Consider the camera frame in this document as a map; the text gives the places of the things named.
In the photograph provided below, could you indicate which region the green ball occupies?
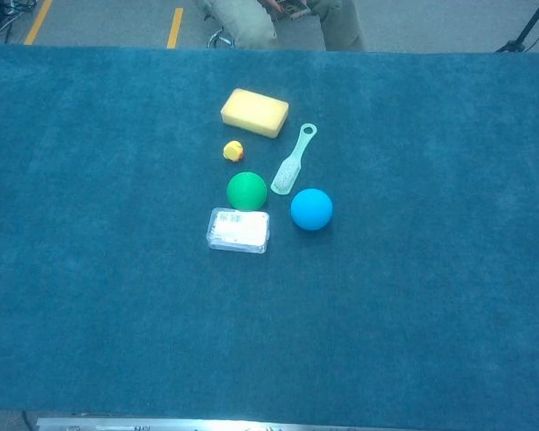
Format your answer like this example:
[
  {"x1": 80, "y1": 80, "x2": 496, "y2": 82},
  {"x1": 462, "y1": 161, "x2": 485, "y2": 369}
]
[{"x1": 225, "y1": 172, "x2": 269, "y2": 212}]

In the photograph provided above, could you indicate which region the clear plastic swab box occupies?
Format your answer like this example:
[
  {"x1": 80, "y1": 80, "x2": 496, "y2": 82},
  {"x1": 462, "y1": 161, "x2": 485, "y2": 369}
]
[{"x1": 206, "y1": 207, "x2": 270, "y2": 255}]

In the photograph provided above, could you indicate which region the light green plastic brush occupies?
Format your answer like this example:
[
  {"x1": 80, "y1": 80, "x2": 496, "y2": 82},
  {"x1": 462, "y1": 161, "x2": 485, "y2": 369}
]
[{"x1": 269, "y1": 122, "x2": 319, "y2": 197}]

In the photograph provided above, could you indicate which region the blue ball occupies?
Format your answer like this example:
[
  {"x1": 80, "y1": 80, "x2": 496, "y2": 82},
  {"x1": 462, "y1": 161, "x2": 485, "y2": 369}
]
[{"x1": 290, "y1": 188, "x2": 334, "y2": 232}]

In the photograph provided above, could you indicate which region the small yellow rubber duck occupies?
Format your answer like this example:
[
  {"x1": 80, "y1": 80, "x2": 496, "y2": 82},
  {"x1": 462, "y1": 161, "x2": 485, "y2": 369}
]
[{"x1": 222, "y1": 140, "x2": 245, "y2": 163}]

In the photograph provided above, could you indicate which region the yellow rectangular sponge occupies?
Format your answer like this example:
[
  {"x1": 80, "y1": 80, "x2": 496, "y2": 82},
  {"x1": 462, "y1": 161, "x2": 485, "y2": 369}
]
[{"x1": 220, "y1": 88, "x2": 290, "y2": 139}]

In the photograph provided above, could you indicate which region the teal felt table cloth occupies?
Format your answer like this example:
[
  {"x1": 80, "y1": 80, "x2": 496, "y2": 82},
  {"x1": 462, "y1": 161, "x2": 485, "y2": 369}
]
[{"x1": 0, "y1": 42, "x2": 539, "y2": 427}]

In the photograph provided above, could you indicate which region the chrome chair base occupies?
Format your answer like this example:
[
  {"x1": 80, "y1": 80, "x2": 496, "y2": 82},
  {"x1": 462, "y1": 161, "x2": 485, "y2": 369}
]
[{"x1": 206, "y1": 27, "x2": 237, "y2": 49}]

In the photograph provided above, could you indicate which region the seated person in beige trousers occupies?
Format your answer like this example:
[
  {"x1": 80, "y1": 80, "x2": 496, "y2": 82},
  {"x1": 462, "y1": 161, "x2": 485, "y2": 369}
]
[{"x1": 192, "y1": 0, "x2": 367, "y2": 52}]

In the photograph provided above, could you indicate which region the dark handheld device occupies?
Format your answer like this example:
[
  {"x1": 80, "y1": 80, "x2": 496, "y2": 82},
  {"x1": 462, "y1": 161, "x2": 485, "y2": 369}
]
[{"x1": 260, "y1": 0, "x2": 314, "y2": 22}]

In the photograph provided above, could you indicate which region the black tripod stand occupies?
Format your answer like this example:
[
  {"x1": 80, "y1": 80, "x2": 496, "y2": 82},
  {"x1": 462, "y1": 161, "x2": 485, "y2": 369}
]
[{"x1": 496, "y1": 0, "x2": 539, "y2": 54}]

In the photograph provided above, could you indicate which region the aluminium frame rail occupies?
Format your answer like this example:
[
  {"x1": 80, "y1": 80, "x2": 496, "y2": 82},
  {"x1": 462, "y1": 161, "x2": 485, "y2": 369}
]
[{"x1": 35, "y1": 416, "x2": 405, "y2": 431}]

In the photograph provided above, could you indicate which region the black cable clutter on floor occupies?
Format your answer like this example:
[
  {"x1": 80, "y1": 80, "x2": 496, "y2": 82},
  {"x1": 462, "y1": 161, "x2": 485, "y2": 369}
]
[{"x1": 0, "y1": 0, "x2": 37, "y2": 44}]

